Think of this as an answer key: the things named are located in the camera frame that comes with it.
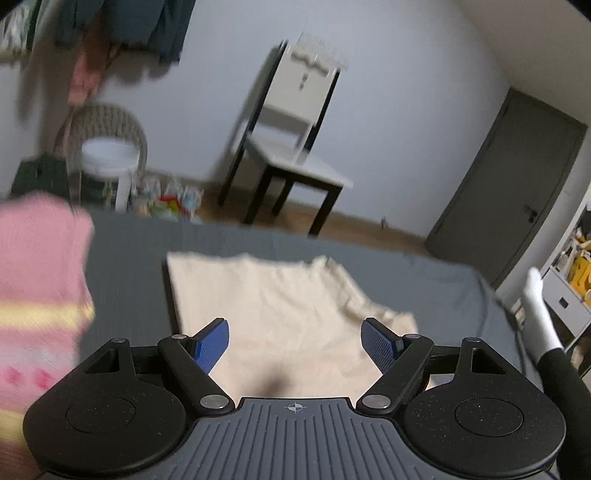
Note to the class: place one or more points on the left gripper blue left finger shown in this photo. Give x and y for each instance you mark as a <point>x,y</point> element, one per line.
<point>187,362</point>

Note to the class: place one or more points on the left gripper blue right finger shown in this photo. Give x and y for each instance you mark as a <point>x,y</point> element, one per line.
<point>402,361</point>

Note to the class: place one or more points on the cream white shirt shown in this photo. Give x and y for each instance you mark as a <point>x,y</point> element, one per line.
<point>294,327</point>

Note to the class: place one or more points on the pink striped knit garment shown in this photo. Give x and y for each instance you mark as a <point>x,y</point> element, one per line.
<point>46,306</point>

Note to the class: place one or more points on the grey bed sheet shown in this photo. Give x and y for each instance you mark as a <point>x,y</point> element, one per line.
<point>128,281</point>

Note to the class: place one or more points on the white sock foot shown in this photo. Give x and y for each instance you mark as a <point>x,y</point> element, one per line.
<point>538,332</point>

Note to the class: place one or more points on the black trouser leg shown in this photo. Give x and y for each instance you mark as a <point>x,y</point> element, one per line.
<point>562,384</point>

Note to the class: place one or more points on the colourful toys on floor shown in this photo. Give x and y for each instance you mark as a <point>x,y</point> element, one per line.
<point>172,200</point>

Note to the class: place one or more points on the dark grey door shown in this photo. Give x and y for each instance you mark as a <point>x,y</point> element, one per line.
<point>510,188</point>

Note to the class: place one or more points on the white plastic bucket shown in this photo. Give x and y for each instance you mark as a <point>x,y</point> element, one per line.
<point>108,168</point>

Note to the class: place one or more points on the dark green crate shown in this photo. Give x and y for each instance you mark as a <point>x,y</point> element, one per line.
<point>46,173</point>

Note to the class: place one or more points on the white and black chair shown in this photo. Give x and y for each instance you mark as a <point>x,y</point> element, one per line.
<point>287,115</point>

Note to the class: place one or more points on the pink hanging garment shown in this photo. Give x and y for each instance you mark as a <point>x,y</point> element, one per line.
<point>95,57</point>

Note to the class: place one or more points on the dark teal hanging jacket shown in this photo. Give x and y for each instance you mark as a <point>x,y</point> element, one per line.
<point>158,27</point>

